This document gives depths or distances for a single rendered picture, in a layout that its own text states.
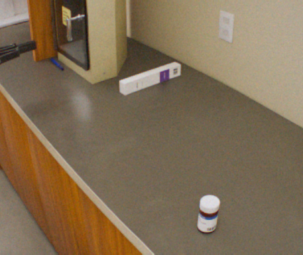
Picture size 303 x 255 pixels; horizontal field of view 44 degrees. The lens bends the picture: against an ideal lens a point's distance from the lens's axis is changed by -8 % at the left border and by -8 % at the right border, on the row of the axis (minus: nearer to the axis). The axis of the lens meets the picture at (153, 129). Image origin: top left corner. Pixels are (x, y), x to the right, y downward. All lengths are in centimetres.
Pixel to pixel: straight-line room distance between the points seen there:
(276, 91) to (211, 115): 26
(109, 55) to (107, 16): 16
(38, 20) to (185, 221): 113
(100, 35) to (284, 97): 69
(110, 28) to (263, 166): 75
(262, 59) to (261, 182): 51
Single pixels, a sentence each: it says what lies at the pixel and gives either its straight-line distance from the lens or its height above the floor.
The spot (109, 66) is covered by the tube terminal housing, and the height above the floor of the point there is 99.
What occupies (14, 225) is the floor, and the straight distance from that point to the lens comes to 234.
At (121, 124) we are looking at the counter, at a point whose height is 94.
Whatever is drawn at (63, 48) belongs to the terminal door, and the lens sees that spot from 168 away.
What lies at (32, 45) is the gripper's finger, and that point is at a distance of 142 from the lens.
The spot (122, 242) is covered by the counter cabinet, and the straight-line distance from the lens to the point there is 110.
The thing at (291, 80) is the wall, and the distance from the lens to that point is 136.
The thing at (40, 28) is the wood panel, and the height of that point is 109.
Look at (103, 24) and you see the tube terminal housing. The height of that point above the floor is 117.
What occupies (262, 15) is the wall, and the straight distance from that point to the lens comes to 138.
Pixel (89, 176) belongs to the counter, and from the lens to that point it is 108.
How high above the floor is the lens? 162
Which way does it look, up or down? 33 degrees down
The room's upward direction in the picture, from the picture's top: straight up
